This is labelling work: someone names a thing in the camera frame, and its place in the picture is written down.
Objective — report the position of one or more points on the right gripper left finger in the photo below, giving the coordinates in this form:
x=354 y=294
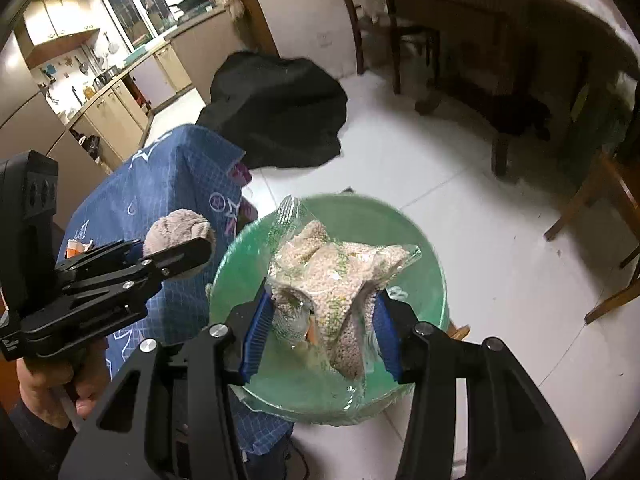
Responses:
x=167 y=413

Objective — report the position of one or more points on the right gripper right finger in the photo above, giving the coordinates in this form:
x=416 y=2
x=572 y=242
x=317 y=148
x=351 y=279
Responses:
x=513 y=432

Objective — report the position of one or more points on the clear bag of grains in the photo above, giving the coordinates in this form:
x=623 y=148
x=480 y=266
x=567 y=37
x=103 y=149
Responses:
x=331 y=257

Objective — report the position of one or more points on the orange white paper box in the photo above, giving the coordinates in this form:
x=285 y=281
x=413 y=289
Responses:
x=75 y=248

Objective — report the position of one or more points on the beige kitchen cabinets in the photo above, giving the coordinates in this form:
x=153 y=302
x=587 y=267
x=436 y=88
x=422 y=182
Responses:
x=187 y=58

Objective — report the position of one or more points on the kitchen window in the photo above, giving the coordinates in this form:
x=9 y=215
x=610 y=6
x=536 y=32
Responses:
x=141 y=21

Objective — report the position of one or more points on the person's left hand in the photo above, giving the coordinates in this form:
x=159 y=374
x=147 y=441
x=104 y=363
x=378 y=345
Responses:
x=39 y=380

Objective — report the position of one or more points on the grey refrigerator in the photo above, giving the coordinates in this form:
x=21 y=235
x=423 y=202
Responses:
x=29 y=123

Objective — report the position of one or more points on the blue star-pattern tablecloth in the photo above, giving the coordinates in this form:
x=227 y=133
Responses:
x=180 y=201

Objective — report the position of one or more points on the black bag on floor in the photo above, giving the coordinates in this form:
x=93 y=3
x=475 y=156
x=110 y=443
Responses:
x=281 y=112

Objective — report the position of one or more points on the wooden dining table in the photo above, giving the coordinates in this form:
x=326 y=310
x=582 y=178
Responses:
x=508 y=58

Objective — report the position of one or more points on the wooden chair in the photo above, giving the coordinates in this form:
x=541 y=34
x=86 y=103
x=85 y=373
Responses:
x=389 y=26

